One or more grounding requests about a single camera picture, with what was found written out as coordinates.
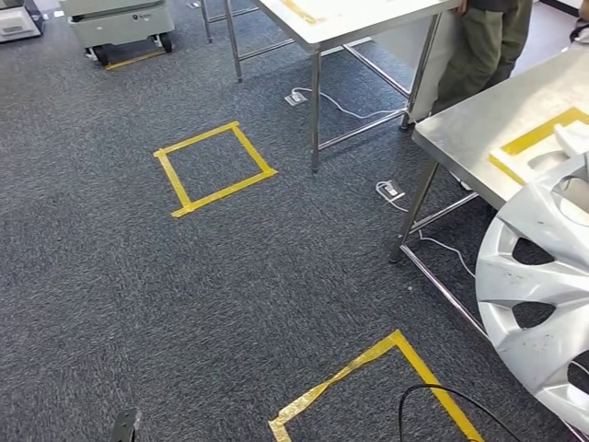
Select white floor cable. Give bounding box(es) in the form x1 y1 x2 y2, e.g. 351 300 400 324
292 87 410 122
376 180 477 280

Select yellow tape double frame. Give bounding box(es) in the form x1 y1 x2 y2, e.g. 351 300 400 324
488 106 589 187

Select black cable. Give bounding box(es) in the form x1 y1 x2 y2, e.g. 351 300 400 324
397 384 523 442

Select stainless steel workbench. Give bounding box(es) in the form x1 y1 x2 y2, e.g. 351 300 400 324
388 45 589 343

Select silver plastic wheel hubcap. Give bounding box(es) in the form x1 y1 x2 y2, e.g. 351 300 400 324
475 152 589 436

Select grey box device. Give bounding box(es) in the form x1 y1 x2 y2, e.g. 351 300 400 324
0 0 46 44

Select yellow floor tape strip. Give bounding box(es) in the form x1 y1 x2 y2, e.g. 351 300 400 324
104 48 167 71

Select white wheeled cart robot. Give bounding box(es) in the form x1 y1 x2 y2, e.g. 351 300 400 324
60 0 176 67

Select person leaning on table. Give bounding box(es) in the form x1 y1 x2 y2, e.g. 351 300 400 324
430 0 535 117

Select yellow floor tape square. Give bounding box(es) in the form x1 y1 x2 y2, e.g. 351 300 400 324
153 121 278 219
268 329 486 442

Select white curved plastic part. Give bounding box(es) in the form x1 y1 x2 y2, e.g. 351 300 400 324
551 122 589 158

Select stainless steel table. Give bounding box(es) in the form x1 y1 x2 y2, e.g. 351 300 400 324
200 0 462 175

